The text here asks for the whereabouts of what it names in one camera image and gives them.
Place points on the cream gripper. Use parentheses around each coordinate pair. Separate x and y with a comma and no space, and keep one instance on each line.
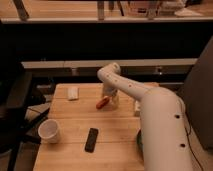
(112,102)

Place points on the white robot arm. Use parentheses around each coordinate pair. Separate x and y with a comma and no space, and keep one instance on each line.
(164,139)

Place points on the white tube bottle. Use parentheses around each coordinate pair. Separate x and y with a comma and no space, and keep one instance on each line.
(136,109)

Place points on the green patterned plate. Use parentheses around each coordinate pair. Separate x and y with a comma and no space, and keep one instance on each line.
(139,142)

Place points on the white sponge block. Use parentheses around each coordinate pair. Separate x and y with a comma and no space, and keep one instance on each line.
(73,93)

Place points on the black remote control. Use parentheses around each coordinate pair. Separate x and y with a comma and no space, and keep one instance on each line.
(91,140)

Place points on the white paper cup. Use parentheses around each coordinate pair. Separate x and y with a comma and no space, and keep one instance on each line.
(49,131)

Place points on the black office chair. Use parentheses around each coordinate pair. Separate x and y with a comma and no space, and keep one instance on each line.
(17,92)

